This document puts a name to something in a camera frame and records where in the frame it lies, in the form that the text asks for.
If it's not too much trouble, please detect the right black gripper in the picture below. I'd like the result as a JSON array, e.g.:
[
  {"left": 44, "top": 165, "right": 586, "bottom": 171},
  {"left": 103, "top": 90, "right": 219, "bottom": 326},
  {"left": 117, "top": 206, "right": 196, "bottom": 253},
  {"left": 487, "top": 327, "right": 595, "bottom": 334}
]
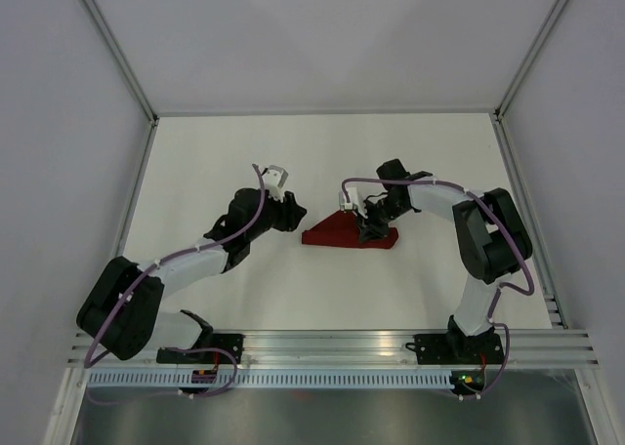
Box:
[{"left": 355, "top": 196, "right": 409, "bottom": 244}]

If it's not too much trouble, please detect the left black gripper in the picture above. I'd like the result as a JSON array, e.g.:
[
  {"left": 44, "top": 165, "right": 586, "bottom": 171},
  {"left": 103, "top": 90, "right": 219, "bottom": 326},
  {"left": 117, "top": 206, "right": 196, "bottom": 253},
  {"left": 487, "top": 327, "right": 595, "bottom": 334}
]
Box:
[{"left": 246, "top": 188, "right": 307, "bottom": 242}]

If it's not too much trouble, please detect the dark red cloth napkin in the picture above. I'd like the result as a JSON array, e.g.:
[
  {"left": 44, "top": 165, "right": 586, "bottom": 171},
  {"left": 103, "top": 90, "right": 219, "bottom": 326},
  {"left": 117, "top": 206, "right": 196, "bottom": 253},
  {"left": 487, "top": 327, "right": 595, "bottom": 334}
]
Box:
[{"left": 301, "top": 211, "right": 399, "bottom": 250}]

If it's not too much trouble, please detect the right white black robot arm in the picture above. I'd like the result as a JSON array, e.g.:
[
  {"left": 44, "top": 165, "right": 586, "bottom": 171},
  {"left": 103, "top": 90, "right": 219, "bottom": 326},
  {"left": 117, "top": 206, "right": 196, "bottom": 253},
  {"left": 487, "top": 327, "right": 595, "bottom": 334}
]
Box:
[{"left": 341, "top": 159, "right": 535, "bottom": 366}]

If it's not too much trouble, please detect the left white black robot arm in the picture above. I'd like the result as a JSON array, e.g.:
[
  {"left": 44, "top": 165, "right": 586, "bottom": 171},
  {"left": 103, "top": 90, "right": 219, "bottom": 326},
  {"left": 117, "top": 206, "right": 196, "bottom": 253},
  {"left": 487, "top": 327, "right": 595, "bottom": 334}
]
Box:
[{"left": 76, "top": 188, "right": 307, "bottom": 368}]

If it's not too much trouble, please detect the aluminium mounting rail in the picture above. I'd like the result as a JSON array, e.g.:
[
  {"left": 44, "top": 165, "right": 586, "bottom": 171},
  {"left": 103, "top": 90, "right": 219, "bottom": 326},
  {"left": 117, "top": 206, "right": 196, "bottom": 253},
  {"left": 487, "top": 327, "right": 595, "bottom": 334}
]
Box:
[{"left": 67, "top": 328, "right": 600, "bottom": 371}]

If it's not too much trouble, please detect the right aluminium frame post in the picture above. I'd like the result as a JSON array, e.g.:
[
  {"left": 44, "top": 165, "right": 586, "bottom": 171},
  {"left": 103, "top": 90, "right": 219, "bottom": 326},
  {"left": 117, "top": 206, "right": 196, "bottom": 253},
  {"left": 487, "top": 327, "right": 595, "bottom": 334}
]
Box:
[{"left": 492, "top": 0, "right": 586, "bottom": 119}]

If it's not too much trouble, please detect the aluminium frame post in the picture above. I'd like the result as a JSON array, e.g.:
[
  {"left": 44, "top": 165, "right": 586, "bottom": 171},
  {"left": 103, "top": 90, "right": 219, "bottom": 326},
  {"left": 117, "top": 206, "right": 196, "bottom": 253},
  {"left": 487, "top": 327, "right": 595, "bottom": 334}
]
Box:
[
  {"left": 65, "top": 0, "right": 158, "bottom": 123},
  {"left": 492, "top": 0, "right": 586, "bottom": 119}
]

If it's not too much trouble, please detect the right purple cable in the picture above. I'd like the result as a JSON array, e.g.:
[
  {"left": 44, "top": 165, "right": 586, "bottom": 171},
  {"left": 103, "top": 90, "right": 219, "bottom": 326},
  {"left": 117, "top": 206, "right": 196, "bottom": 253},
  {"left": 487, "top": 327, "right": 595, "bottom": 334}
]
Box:
[{"left": 340, "top": 175, "right": 536, "bottom": 403}]

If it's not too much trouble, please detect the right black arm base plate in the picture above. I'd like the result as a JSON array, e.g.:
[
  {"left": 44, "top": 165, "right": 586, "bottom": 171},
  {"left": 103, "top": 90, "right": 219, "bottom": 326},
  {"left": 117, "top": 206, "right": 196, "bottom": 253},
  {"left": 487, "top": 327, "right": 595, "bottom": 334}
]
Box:
[{"left": 405, "top": 333, "right": 505, "bottom": 366}]

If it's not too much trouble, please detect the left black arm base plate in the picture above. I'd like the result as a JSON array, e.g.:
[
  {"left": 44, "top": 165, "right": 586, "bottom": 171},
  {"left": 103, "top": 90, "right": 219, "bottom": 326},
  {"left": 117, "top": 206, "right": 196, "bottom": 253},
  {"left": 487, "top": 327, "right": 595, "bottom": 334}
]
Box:
[{"left": 156, "top": 333, "right": 244, "bottom": 365}]

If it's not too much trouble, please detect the rear aluminium frame bar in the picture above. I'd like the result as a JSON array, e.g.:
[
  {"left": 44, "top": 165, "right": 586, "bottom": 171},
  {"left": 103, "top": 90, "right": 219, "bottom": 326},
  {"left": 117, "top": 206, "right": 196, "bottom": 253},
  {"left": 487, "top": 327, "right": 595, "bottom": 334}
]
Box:
[{"left": 156, "top": 106, "right": 497, "bottom": 118}]

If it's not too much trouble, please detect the white slotted cable duct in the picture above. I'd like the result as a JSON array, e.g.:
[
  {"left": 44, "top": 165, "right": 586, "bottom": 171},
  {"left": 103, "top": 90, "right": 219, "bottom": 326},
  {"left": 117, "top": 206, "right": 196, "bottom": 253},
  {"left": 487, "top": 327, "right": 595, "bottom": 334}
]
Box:
[{"left": 87, "top": 368, "right": 483, "bottom": 390}]

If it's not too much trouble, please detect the left aluminium frame post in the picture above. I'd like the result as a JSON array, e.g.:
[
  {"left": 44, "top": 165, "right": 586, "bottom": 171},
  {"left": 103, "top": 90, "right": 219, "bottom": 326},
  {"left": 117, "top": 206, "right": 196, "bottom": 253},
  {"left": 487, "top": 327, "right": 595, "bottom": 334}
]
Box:
[{"left": 65, "top": 0, "right": 158, "bottom": 123}]

